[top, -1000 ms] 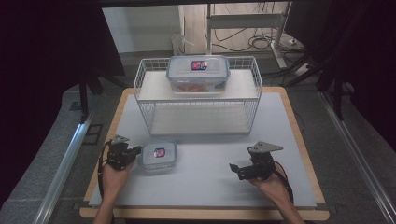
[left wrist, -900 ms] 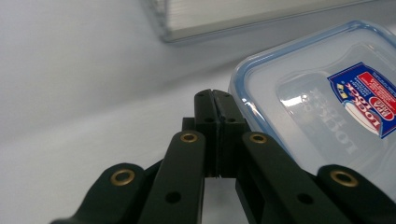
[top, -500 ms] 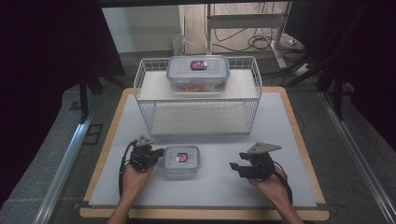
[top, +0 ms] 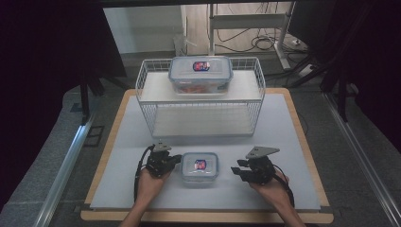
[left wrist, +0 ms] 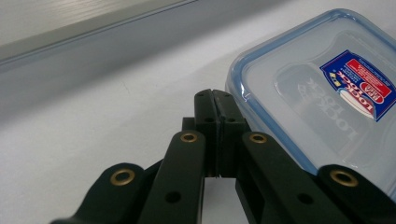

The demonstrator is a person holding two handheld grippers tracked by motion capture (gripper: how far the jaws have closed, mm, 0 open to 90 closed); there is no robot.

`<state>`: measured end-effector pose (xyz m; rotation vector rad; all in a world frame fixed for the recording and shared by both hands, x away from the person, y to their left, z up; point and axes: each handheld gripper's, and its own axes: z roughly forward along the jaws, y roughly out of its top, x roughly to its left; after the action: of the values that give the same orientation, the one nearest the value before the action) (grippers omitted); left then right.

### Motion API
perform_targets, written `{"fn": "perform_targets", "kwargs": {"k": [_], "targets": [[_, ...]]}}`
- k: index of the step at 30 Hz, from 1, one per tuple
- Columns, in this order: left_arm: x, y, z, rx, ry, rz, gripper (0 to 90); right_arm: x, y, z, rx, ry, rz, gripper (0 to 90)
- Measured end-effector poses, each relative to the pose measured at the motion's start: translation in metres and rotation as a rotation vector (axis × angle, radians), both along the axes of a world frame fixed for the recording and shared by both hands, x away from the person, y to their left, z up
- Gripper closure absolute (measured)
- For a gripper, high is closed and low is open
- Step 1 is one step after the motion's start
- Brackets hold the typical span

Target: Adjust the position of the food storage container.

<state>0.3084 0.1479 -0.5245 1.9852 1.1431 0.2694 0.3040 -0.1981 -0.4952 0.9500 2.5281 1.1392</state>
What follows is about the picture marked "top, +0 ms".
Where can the black metal stand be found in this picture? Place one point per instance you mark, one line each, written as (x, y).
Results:
(342, 94)
(84, 94)

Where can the small clear food container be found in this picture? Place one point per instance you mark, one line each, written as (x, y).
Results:
(199, 167)

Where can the person's left hand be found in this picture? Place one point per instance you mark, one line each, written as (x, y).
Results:
(151, 189)

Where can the white table mat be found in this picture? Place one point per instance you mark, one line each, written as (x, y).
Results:
(205, 197)

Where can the large clear food container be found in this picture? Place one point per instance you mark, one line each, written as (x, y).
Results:
(201, 78)

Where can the person's right hand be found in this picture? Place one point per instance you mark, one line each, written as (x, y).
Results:
(274, 192)

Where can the white metal stand frame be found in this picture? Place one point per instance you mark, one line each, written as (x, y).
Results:
(249, 21)

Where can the aluminium floor rail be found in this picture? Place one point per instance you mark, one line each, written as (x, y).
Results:
(362, 157)
(64, 170)

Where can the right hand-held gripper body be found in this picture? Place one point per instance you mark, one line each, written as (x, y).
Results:
(261, 168)

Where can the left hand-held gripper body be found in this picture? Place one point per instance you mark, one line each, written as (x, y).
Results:
(157, 162)

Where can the white power strip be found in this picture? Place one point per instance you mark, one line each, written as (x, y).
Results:
(305, 71)

